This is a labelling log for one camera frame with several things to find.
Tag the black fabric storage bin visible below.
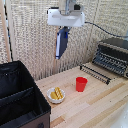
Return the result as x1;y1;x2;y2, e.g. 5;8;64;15
0;60;52;128

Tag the beige woven folding screen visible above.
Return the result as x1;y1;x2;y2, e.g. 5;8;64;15
0;0;128;82

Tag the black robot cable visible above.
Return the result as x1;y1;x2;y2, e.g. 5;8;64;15
84;21;128;39

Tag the black wire rack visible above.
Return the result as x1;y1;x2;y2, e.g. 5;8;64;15
79;64;112;86

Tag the smooth yellow food piece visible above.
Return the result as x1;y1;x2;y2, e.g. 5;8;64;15
50;91;59;101

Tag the ridged yellow food piece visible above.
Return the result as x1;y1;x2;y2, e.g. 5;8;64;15
54;87;65;100

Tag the black toaster oven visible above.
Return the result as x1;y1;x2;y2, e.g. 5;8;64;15
92;37;128;80

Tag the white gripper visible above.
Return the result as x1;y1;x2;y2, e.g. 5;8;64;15
46;7;86;34

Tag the white bowl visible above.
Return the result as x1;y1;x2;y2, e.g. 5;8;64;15
46;87;67;105

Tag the red plastic cup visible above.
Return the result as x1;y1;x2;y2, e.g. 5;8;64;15
75;76;89;93

